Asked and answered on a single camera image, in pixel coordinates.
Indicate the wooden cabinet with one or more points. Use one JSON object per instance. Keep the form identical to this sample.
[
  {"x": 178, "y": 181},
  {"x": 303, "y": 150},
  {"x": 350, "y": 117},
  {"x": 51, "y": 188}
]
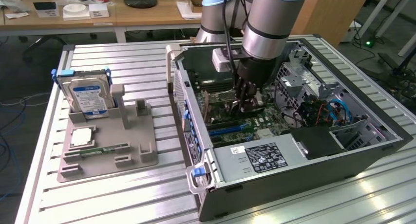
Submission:
[{"x": 331, "y": 14}]

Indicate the hard disk in blue caddy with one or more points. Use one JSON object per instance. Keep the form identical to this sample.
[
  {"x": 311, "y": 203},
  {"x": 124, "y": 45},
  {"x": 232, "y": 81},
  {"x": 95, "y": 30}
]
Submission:
[{"x": 87, "y": 95}]

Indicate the wooden desk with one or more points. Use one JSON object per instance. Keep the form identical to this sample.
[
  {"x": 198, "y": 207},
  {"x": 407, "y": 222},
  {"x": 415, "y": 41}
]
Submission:
[
  {"x": 19, "y": 24},
  {"x": 156, "y": 17}
]

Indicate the grey printed parts rack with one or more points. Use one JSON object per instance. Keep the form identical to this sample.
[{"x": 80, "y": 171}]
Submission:
[{"x": 107, "y": 134}]

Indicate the green RAM stick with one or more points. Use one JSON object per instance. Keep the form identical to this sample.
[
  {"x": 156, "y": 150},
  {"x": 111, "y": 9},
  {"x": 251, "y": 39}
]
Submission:
[{"x": 100, "y": 151}]

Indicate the stack of white papers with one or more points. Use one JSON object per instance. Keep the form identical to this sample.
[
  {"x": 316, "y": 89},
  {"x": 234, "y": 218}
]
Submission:
[{"x": 188, "y": 11}]

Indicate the green motherboard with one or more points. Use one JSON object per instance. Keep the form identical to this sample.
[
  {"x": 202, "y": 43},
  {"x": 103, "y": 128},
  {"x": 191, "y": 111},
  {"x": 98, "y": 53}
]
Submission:
[{"x": 263, "y": 121}]

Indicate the silver chipset heatsink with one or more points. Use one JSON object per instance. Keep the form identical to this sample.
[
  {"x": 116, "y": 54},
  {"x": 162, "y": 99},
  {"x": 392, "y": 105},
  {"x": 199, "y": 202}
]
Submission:
[{"x": 268, "y": 134}]

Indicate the grey power supply unit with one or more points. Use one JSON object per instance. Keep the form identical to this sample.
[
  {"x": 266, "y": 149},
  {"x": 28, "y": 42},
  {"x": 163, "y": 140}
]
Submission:
[{"x": 234, "y": 165}]

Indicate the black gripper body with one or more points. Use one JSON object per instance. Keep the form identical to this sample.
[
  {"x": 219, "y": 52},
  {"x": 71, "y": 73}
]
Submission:
[{"x": 255, "y": 70}]

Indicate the black plastic shroud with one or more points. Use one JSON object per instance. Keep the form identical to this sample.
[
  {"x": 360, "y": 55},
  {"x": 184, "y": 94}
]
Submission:
[{"x": 319, "y": 141}]

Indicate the blue expansion slot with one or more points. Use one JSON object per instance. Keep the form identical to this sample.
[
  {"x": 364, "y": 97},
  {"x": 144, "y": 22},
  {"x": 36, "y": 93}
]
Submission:
[{"x": 227, "y": 129}]

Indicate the black and grey PC case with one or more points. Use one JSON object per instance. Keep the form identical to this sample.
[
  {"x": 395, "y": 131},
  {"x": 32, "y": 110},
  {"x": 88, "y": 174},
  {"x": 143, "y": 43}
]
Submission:
[{"x": 292, "y": 185}]

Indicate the silver CPU chip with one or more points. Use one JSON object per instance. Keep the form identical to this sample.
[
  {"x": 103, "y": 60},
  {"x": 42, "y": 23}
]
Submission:
[{"x": 82, "y": 136}]

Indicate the white box with black top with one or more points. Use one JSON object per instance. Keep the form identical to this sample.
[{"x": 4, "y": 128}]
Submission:
[{"x": 46, "y": 9}]

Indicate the white round holder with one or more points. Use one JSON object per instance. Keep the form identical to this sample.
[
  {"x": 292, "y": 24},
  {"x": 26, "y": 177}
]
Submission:
[{"x": 76, "y": 12}]

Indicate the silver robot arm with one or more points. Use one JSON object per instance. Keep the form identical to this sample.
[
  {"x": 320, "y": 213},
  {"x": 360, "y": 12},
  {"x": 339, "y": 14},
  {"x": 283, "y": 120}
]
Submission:
[{"x": 263, "y": 26}]

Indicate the perforated metal drive cage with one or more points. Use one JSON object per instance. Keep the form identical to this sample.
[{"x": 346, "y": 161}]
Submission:
[{"x": 292, "y": 97}]

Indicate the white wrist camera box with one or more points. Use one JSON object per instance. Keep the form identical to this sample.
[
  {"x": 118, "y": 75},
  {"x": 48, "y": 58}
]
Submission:
[{"x": 220, "y": 61}]

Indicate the plain white box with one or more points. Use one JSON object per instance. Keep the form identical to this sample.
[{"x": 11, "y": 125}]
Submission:
[{"x": 98, "y": 11}]

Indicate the white paper label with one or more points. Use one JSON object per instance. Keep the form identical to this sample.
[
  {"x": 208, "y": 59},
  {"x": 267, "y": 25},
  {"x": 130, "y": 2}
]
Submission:
[{"x": 16, "y": 15}]

